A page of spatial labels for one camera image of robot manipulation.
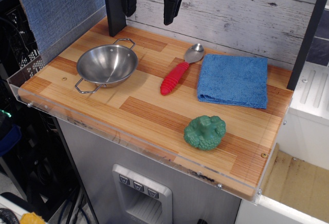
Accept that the steel pot with handles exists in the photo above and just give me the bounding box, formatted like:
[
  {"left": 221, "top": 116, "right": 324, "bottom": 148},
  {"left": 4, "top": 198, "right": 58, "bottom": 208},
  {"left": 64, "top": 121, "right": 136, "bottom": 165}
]
[{"left": 75, "top": 39, "right": 138, "bottom": 94}]

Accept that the white toy sink unit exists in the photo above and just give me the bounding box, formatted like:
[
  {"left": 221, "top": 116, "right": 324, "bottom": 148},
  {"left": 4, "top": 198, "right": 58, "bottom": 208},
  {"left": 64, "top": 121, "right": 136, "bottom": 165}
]
[{"left": 236, "top": 62, "right": 328, "bottom": 223}]

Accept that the clear acrylic edge guard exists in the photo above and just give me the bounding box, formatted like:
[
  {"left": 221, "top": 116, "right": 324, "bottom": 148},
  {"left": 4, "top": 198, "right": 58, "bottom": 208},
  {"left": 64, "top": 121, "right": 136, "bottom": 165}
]
[{"left": 8, "top": 57, "right": 293, "bottom": 202}]

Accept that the black plastic crate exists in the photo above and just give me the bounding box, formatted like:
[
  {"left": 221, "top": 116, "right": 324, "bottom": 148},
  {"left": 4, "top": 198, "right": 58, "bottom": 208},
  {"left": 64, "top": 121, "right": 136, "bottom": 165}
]
[{"left": 1, "top": 2, "right": 39, "bottom": 74}]

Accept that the black frame post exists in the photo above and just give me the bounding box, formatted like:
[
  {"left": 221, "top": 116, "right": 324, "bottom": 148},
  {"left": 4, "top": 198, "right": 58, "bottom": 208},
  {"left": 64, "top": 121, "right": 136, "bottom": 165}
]
[
  {"left": 286, "top": 0, "right": 327, "bottom": 90},
  {"left": 105, "top": 0, "right": 126, "bottom": 36}
]

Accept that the black left frame post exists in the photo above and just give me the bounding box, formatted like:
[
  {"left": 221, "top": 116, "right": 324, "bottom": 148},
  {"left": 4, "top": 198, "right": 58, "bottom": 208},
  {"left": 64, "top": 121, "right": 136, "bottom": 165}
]
[{"left": 105, "top": 0, "right": 126, "bottom": 36}]

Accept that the black right frame post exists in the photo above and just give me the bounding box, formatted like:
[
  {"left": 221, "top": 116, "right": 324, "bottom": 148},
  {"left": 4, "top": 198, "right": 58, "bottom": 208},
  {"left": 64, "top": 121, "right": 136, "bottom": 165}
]
[{"left": 286, "top": 0, "right": 327, "bottom": 90}]

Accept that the red-handled metal spoon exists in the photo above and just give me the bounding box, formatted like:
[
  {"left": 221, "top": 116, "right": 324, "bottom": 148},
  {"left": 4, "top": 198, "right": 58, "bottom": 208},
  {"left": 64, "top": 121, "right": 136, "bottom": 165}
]
[{"left": 160, "top": 43, "right": 204, "bottom": 96}]

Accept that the green toy bell pepper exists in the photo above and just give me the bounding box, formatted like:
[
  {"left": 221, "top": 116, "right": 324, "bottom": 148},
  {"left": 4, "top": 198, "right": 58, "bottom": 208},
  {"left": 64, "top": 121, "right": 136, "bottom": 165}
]
[{"left": 184, "top": 116, "right": 226, "bottom": 151}]

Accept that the folded blue cloth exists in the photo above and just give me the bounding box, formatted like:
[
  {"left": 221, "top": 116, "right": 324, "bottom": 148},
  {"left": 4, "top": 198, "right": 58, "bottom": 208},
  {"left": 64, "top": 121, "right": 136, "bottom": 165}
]
[{"left": 197, "top": 54, "right": 268, "bottom": 109}]

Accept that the toy fridge water dispenser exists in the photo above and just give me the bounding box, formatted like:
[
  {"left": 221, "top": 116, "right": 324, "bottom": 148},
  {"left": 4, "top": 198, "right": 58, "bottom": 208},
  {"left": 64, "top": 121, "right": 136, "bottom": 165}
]
[{"left": 112, "top": 164, "right": 173, "bottom": 223}]

